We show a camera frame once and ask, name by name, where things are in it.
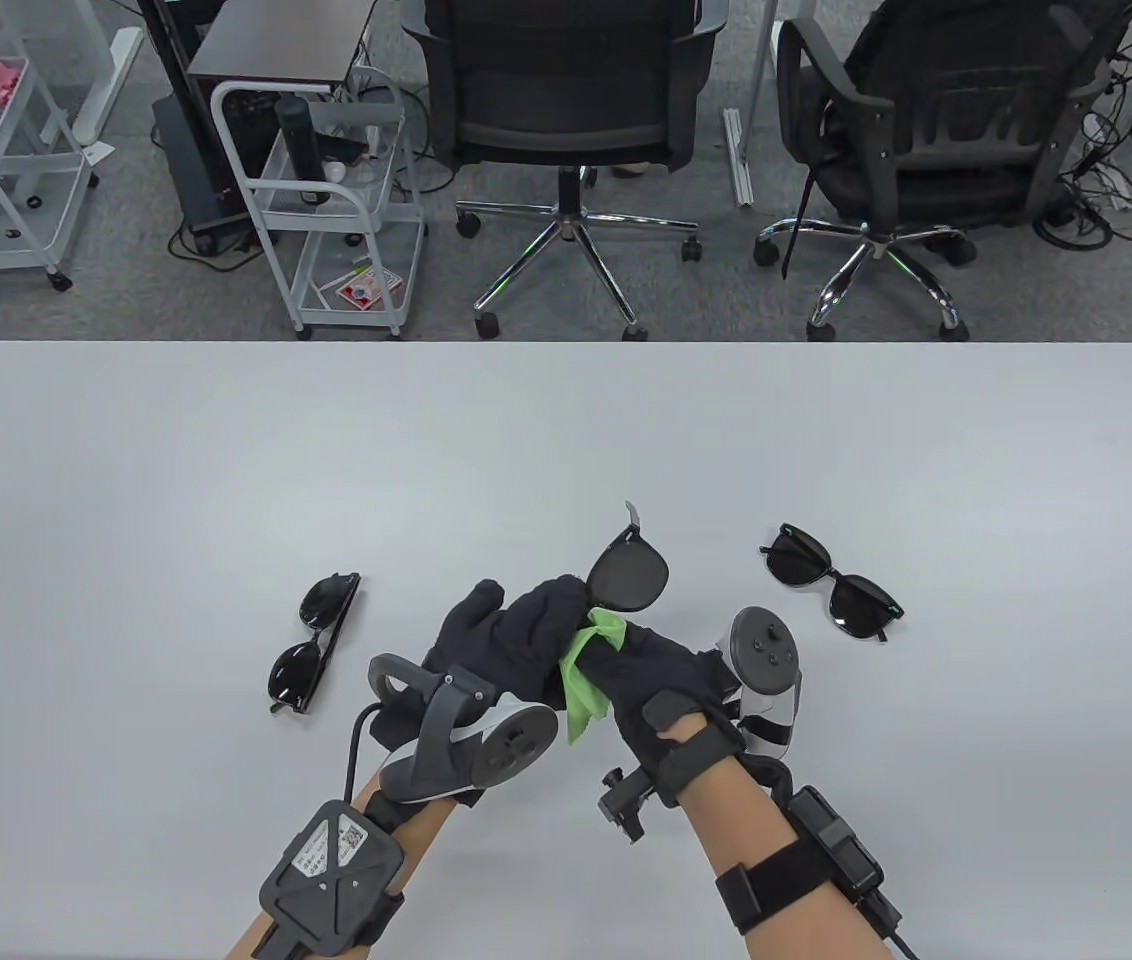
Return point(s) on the person's left hand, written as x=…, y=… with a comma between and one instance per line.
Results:
x=516, y=640

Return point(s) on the person's right hand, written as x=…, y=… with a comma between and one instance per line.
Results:
x=656, y=670

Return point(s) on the green cleaning cloth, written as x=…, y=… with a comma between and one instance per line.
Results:
x=581, y=690

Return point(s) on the black square sunglasses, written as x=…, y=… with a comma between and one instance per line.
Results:
x=629, y=578
x=796, y=565

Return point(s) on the grey handheld controller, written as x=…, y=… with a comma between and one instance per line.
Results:
x=516, y=740
x=764, y=650

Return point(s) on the black rounded sunglasses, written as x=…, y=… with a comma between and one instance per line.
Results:
x=291, y=675

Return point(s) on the red and white packet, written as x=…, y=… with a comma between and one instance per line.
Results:
x=361, y=290

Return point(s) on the white metal desk leg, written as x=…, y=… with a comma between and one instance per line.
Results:
x=738, y=160

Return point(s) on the black bottle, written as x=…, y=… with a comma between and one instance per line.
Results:
x=298, y=140

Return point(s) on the black mesh office chair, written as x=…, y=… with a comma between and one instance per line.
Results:
x=566, y=90

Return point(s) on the black computer tower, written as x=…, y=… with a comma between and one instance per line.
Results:
x=191, y=170

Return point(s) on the black ribbed office chair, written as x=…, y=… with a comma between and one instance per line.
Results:
x=936, y=150

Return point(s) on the dark side table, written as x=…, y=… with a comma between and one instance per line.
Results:
x=276, y=40

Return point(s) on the white power strip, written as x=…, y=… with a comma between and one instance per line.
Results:
x=1116, y=190

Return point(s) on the white desk foot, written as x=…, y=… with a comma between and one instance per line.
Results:
x=106, y=90

